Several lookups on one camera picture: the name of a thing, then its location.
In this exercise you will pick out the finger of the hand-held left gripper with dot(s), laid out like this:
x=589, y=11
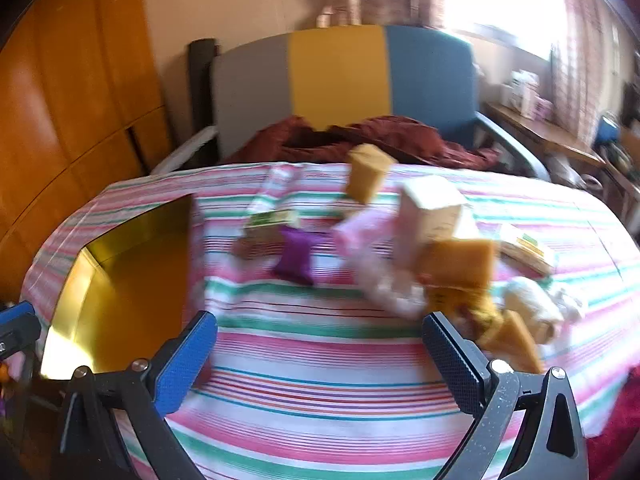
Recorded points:
x=15, y=322

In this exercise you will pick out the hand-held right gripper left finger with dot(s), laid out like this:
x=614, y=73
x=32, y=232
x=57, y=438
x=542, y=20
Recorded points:
x=184, y=365

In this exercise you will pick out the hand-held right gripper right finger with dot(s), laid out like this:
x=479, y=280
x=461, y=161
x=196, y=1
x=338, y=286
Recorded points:
x=452, y=357

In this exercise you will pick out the yellow sponge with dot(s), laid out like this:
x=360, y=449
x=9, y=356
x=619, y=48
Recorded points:
x=367, y=175
x=457, y=265
x=515, y=342

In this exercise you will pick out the white cloth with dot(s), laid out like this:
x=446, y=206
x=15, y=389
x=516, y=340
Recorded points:
x=530, y=305

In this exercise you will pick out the gold tin box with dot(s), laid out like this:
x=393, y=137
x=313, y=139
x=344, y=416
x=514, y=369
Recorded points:
x=125, y=285

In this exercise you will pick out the white sponge block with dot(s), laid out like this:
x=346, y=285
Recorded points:
x=430, y=210

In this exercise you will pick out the purple packet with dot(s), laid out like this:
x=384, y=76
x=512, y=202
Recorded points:
x=295, y=255

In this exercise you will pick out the clear plastic bag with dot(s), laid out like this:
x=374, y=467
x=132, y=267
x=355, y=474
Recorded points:
x=390, y=290

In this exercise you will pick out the striped tablecloth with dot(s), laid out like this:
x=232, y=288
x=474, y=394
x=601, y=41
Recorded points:
x=325, y=360

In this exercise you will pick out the red fabric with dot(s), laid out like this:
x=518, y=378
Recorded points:
x=620, y=435

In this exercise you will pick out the clear plastic packet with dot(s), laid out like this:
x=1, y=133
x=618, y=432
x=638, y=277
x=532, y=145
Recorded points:
x=272, y=187

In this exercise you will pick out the maroon cloth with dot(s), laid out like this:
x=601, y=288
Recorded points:
x=390, y=135

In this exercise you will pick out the wooden side table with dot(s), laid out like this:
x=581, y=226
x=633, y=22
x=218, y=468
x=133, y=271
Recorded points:
x=550, y=140

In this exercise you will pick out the wooden wardrobe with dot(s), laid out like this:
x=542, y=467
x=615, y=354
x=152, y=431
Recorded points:
x=75, y=85

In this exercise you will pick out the pink white boxes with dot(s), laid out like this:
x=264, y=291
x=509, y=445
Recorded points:
x=525, y=92

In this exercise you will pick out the grey yellow blue chair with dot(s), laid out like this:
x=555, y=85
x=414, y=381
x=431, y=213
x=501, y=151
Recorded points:
x=340, y=70

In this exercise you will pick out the window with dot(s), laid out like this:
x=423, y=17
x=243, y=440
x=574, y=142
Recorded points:
x=500, y=0

